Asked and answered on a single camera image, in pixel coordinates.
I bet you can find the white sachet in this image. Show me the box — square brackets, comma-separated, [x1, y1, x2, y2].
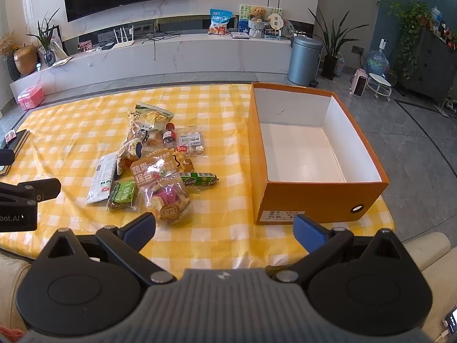
[85, 152, 118, 204]

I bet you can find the green small snack packet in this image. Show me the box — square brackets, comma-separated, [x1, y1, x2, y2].
[107, 180, 138, 211]

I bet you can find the orange dried fruit bag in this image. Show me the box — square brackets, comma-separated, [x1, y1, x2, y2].
[130, 149, 191, 225]

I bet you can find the green sausage stick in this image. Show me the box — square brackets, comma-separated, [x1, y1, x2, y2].
[180, 172, 219, 187]

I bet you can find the green chips bag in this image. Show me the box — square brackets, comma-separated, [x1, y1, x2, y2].
[129, 102, 174, 132]

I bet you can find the small red-capped bottle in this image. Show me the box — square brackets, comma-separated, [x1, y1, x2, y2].
[163, 122, 177, 149]

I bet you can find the clear quail egg packet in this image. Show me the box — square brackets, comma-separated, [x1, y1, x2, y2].
[176, 126, 205, 156]

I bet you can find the yellow round cake packet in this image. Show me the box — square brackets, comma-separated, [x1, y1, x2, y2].
[116, 137, 148, 176]

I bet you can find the bread rolls bag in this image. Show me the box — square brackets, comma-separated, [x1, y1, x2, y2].
[126, 120, 164, 149]

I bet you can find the yellow checkered tablecloth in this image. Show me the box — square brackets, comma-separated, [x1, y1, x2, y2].
[1, 83, 394, 275]

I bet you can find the pink tissue box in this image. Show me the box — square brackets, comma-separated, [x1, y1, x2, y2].
[17, 85, 45, 111]

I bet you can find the bronze vase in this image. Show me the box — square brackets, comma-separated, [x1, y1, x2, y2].
[13, 45, 38, 76]

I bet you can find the orange cardboard box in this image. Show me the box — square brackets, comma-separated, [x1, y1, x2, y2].
[247, 83, 389, 225]

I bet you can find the small potted grass plant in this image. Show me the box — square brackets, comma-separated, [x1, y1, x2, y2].
[26, 7, 62, 68]

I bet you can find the white tv console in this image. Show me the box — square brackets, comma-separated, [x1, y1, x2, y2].
[10, 33, 291, 97]

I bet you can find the white wifi router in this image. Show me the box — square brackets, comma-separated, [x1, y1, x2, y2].
[113, 26, 135, 49]

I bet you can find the white round stool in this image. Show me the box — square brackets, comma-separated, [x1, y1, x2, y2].
[366, 73, 392, 102]

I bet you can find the pink space heater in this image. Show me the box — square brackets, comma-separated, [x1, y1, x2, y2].
[349, 68, 368, 97]

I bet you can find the blue water jug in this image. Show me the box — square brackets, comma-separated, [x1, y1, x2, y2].
[366, 39, 390, 77]

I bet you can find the dark grey cabinet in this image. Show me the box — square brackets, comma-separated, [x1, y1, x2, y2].
[397, 30, 456, 104]

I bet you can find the grey pedal trash bin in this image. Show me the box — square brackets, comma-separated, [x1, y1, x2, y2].
[287, 35, 323, 87]

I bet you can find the tall green potted plant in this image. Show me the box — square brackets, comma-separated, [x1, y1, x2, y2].
[309, 9, 368, 80]

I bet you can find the trailing green vine plant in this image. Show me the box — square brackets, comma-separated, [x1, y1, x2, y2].
[389, 1, 432, 80]

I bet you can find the blue snack bag on console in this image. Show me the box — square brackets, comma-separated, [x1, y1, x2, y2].
[208, 9, 232, 36]

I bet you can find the teddy bear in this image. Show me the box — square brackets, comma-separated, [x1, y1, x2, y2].
[249, 6, 266, 22]

